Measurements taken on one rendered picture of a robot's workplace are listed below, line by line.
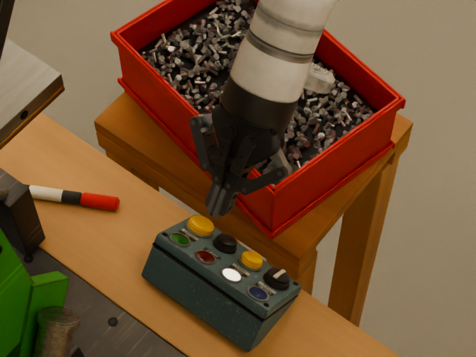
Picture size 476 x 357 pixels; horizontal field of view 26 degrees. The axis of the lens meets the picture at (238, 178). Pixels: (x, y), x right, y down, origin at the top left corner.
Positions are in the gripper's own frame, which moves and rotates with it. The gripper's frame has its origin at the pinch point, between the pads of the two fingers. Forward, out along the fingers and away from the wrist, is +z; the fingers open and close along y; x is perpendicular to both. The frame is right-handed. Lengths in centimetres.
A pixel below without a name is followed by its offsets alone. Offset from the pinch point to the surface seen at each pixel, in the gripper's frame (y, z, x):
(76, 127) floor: -77, 53, 89
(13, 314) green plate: -2.0, 4.2, -29.2
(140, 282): -3.5, 11.5, -4.6
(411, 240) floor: -1, 43, 106
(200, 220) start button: -1.4, 3.6, 0.1
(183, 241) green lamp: -0.7, 4.5, -4.0
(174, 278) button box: 0.4, 8.4, -5.0
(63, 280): -1.4, 2.0, -24.2
